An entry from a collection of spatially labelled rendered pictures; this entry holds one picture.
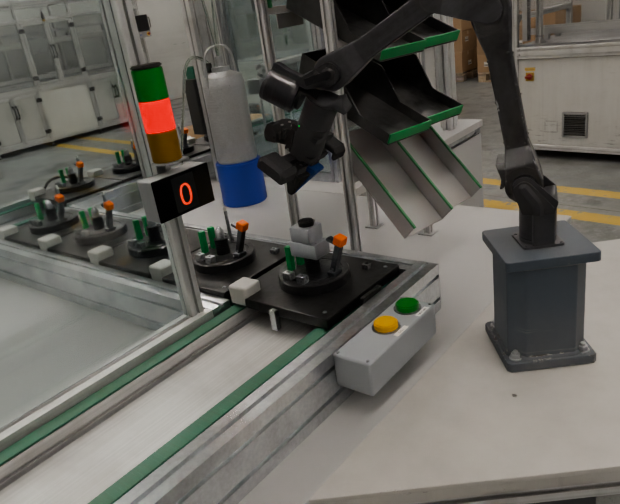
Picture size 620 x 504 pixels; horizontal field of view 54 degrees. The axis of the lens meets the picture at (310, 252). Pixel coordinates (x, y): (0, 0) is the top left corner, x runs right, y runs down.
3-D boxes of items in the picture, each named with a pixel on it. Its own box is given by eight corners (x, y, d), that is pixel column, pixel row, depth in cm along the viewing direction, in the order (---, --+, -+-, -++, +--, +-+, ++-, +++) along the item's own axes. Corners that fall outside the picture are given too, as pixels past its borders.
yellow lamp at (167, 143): (188, 156, 102) (182, 127, 100) (165, 164, 98) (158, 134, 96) (169, 155, 105) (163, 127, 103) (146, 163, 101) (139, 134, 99)
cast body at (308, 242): (330, 251, 116) (325, 217, 113) (317, 260, 113) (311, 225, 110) (297, 246, 121) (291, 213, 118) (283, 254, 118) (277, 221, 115)
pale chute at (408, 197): (442, 219, 134) (453, 207, 130) (404, 239, 126) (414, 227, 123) (368, 126, 141) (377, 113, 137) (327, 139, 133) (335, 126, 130)
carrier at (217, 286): (301, 255, 136) (293, 203, 131) (225, 302, 119) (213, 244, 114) (227, 242, 151) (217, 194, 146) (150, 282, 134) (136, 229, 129)
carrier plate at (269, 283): (400, 273, 120) (399, 263, 119) (328, 330, 103) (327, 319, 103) (306, 256, 135) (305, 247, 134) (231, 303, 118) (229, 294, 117)
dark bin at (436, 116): (460, 114, 138) (470, 84, 133) (424, 127, 130) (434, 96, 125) (373, 63, 152) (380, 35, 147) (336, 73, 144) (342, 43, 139)
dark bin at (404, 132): (429, 130, 127) (439, 98, 123) (387, 145, 120) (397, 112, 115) (338, 74, 141) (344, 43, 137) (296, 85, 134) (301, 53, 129)
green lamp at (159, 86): (175, 96, 98) (168, 64, 96) (150, 102, 94) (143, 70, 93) (156, 96, 101) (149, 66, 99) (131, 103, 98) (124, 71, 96)
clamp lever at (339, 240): (341, 269, 114) (348, 236, 110) (335, 274, 113) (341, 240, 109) (326, 261, 116) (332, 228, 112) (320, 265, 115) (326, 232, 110)
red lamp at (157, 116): (182, 126, 100) (175, 96, 98) (158, 134, 96) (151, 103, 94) (163, 126, 103) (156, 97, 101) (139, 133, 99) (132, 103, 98)
